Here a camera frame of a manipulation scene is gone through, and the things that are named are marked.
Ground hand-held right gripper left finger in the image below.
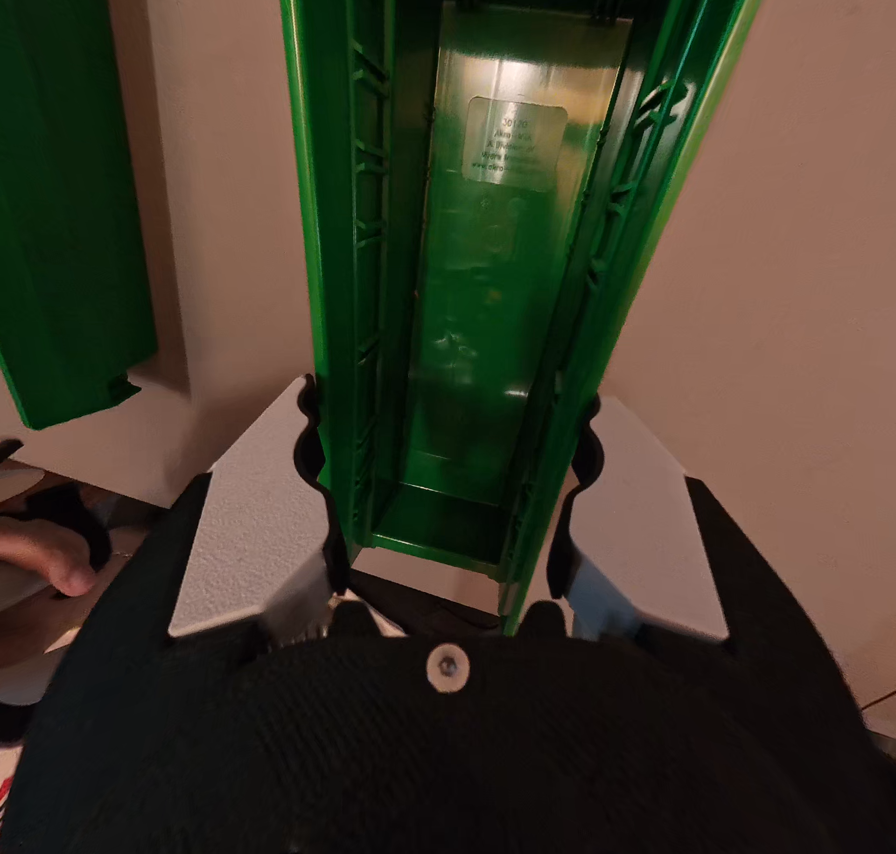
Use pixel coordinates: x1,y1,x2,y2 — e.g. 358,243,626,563
167,375,351,644

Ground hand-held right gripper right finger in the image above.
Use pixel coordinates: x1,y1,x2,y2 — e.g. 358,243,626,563
546,394,730,644

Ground green plastic bin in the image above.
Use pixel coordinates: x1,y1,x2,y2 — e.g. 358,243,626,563
0,0,160,431
275,0,777,637

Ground grey desk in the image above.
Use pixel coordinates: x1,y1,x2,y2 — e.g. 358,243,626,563
0,0,896,704

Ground person's left hand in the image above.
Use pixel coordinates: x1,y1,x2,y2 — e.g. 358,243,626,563
0,517,99,597

